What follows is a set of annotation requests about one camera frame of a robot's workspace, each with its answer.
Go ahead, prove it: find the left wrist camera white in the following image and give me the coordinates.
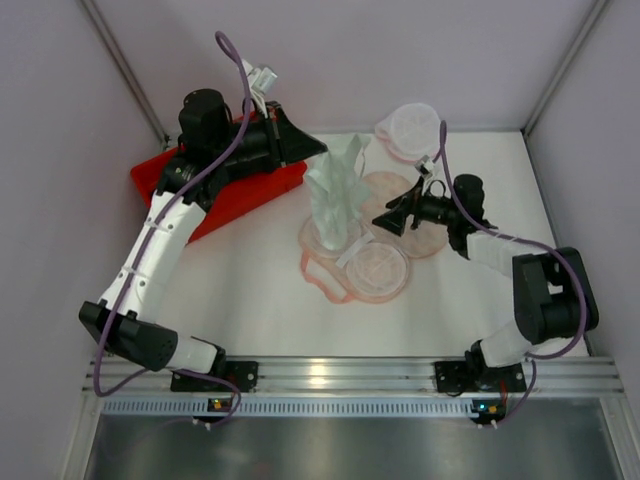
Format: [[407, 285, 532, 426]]
[[242, 59, 278, 112]]

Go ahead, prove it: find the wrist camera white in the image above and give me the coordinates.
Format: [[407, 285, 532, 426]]
[[414, 155, 439, 182], [242, 59, 278, 112]]

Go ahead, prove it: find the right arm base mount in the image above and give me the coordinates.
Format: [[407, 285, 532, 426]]
[[434, 360, 527, 396]]

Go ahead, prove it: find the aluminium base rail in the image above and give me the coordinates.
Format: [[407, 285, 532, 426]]
[[82, 355, 624, 396]]

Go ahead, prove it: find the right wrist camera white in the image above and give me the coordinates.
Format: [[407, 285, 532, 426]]
[[414, 155, 439, 182]]

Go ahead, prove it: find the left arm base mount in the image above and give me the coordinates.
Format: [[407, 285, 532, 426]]
[[170, 359, 259, 393]]

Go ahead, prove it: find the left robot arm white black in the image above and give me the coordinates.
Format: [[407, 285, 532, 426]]
[[79, 89, 327, 374]]

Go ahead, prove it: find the floral pink laundry bag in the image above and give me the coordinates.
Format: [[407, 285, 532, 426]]
[[298, 171, 447, 304]]

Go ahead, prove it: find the red plastic bin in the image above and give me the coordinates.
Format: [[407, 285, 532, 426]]
[[130, 113, 307, 246]]

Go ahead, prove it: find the slotted cable duct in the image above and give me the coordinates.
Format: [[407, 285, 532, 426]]
[[102, 397, 502, 418]]

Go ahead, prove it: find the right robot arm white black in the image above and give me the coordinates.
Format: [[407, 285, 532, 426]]
[[372, 174, 599, 385]]

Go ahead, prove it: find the pale green bra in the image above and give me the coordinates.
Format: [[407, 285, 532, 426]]
[[304, 133, 371, 252]]

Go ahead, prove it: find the white mesh laundry bag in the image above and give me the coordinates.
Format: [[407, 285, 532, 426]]
[[374, 103, 441, 162]]

